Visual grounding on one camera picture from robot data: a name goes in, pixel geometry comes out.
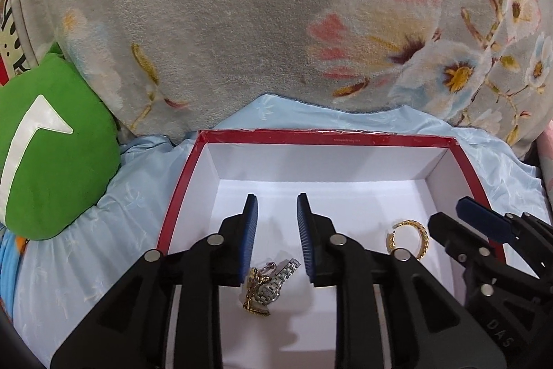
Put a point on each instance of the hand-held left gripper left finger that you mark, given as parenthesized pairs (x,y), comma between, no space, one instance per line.
(248,239)

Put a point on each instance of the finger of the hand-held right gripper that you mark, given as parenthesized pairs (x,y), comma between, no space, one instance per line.
(479,217)
(449,235)

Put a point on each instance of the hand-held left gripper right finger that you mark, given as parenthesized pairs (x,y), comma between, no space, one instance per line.
(304,239)

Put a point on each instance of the silver wristwatch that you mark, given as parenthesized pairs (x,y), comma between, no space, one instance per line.
(281,278)

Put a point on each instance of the red cardboard box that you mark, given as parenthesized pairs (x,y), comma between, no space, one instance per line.
(324,170)

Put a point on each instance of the pink cartoon plush pillow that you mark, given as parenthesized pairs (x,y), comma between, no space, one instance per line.
(548,161)

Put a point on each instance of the light blue palm-print sheet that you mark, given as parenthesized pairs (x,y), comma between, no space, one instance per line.
(129,187)

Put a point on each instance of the green plush pillow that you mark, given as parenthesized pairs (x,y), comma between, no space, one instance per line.
(65,187)

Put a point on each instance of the grey floral blanket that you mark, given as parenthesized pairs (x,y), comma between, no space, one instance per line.
(216,27)

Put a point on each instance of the colourful cartoon print cloth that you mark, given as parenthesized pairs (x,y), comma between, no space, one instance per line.
(13,44)

